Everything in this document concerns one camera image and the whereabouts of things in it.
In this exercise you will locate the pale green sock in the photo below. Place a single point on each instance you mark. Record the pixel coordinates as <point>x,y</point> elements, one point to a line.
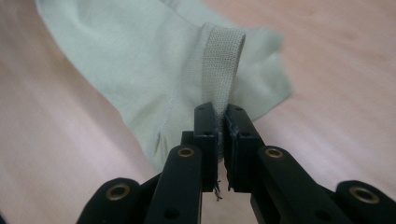
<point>137,68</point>

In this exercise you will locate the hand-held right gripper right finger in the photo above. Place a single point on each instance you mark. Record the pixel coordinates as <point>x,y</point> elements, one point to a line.
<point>241,149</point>

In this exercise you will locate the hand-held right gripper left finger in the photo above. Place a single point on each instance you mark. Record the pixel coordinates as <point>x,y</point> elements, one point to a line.
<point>206,146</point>

